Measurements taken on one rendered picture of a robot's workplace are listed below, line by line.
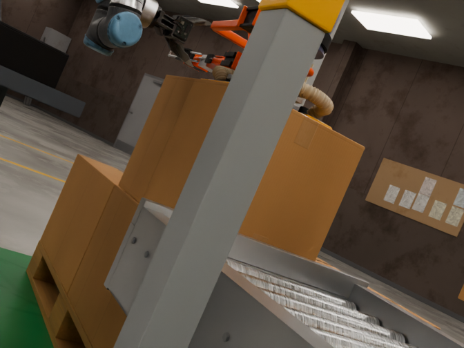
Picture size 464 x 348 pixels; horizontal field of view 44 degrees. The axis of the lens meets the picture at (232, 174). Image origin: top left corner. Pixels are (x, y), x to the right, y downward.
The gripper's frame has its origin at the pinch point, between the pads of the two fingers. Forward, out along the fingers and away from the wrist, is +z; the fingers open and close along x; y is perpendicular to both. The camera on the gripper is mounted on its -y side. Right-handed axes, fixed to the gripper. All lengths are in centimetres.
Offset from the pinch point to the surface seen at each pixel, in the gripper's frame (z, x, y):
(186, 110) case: -6.5, -23.1, 24.6
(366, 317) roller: 37, -53, 76
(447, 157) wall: 693, 141, -498
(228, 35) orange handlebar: -7.9, -0.4, 32.9
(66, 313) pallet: -6, -96, 1
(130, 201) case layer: -6, -54, 13
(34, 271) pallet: -4, -102, -53
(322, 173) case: 23, -24, 56
